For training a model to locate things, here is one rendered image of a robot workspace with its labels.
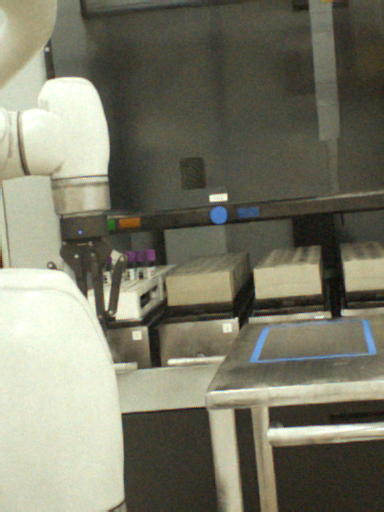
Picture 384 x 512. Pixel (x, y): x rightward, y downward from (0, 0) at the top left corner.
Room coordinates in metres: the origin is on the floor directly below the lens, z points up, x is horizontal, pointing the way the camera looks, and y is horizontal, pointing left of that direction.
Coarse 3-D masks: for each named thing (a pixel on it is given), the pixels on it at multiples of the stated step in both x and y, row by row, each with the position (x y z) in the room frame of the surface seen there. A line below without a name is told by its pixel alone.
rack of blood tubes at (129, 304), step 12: (156, 276) 2.48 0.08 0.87; (108, 288) 2.30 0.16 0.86; (132, 288) 2.24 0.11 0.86; (144, 288) 2.28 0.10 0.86; (156, 288) 2.46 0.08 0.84; (120, 300) 2.19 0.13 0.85; (132, 300) 2.19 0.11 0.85; (144, 300) 2.40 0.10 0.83; (156, 300) 2.42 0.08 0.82; (120, 312) 2.19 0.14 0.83; (132, 312) 2.19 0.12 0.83; (144, 312) 2.25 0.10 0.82
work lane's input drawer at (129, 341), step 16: (160, 304) 2.41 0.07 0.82; (112, 320) 2.18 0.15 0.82; (128, 320) 2.17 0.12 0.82; (144, 320) 2.19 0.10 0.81; (160, 320) 2.31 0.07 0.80; (112, 336) 2.15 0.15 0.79; (128, 336) 2.15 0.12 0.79; (144, 336) 2.15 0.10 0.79; (112, 352) 2.15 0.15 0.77; (128, 352) 2.15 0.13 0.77; (144, 352) 2.15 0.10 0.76; (128, 368) 2.10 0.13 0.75
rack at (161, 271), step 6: (144, 270) 2.70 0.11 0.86; (156, 270) 2.66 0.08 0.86; (162, 270) 2.65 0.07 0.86; (168, 270) 2.63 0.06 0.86; (174, 270) 2.72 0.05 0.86; (126, 276) 2.55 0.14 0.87; (144, 276) 2.50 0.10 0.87; (162, 276) 2.52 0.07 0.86; (162, 282) 2.52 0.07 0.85; (162, 288) 2.51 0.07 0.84; (162, 294) 2.50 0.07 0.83
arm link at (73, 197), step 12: (60, 180) 2.00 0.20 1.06; (72, 180) 1.99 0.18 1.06; (84, 180) 1.99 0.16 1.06; (96, 180) 2.00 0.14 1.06; (60, 192) 2.00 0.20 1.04; (72, 192) 1.99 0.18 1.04; (84, 192) 1.99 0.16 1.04; (96, 192) 2.00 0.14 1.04; (108, 192) 2.03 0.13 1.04; (60, 204) 2.00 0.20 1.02; (72, 204) 1.99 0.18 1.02; (84, 204) 1.99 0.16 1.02; (96, 204) 2.00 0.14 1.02; (108, 204) 2.02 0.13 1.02; (72, 216) 2.01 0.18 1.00; (84, 216) 2.01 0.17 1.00
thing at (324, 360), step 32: (320, 320) 1.88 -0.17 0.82; (352, 320) 1.85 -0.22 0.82; (256, 352) 1.60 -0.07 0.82; (288, 352) 1.58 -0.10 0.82; (320, 352) 1.55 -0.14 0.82; (352, 352) 1.53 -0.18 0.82; (224, 384) 1.37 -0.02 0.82; (256, 384) 1.36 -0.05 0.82; (288, 384) 1.34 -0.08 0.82; (320, 384) 1.32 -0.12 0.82; (352, 384) 1.32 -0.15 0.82; (224, 416) 1.34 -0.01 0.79; (256, 416) 1.90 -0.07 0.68; (224, 448) 1.34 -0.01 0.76; (256, 448) 1.90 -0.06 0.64; (224, 480) 1.34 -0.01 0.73
